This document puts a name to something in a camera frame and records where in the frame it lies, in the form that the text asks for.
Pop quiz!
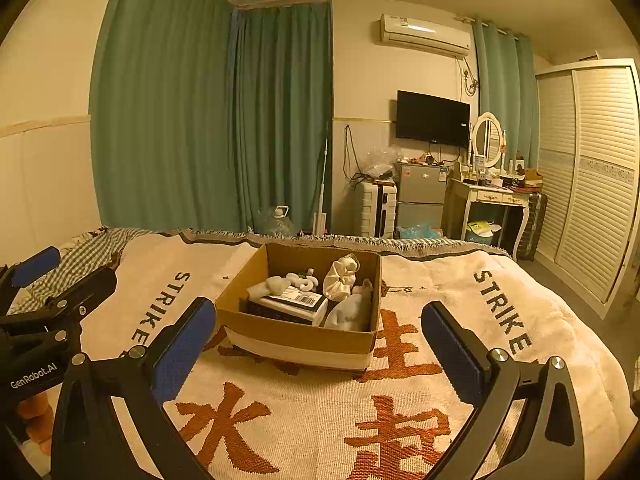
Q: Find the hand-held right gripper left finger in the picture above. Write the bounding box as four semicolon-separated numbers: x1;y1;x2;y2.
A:
50;296;217;480

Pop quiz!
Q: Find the dark suitcase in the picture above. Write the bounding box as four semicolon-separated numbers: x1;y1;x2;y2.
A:
516;191;549;262

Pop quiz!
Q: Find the black wall television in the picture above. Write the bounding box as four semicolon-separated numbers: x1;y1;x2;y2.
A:
396;90;472;149

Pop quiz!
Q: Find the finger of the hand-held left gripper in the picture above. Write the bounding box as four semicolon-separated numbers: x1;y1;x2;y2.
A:
0;265;119;332
0;246;62;302

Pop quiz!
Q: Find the white box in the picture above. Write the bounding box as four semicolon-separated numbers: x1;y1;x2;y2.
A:
246;290;330;326

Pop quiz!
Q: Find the grey mini fridge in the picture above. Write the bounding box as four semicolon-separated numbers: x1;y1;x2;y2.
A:
395;161;449;239

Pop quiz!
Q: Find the checked bedsheet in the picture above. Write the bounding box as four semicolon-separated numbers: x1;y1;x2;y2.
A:
10;227;153;306

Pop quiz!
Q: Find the green and white bag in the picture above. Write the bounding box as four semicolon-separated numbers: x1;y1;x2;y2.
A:
465;220;502;245

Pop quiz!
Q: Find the white sock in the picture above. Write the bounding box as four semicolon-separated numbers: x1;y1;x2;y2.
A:
324;292;372;332

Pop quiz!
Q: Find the green curtain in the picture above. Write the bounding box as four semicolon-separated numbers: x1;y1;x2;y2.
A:
471;17;542;171
231;1;334;235
89;0;237;235

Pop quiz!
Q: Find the white air conditioner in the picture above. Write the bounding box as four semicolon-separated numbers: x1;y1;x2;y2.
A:
378;13;473;58

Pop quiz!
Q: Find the white oval vanity mirror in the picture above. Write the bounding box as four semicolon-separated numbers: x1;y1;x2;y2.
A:
471;112;503;170

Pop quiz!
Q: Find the blue plastic bag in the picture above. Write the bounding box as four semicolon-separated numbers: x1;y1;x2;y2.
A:
397;220;444;241

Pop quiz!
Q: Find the clear water jug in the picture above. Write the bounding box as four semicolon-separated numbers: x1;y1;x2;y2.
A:
256;205;297;238

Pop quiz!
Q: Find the white suitcase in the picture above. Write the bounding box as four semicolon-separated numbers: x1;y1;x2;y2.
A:
356;180;399;239

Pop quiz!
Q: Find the person's left hand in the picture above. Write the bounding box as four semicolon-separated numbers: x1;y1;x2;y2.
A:
17;392;55;453

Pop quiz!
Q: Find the printed cream blanket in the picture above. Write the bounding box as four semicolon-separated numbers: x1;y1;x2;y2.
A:
75;230;626;480

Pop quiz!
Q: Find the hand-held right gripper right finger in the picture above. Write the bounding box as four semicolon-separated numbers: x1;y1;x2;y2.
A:
421;301;601;480

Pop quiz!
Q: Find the white stick mop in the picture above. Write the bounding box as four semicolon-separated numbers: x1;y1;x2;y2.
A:
312;121;332;237

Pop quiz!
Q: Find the white louvred wardrobe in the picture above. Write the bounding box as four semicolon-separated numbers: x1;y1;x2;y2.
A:
535;59;640;320

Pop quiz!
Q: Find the brown cardboard box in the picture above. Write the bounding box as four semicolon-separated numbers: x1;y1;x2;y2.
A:
215;242;383;372

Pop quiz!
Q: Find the white dressing table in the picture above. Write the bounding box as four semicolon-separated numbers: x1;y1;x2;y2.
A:
444;176;540;262

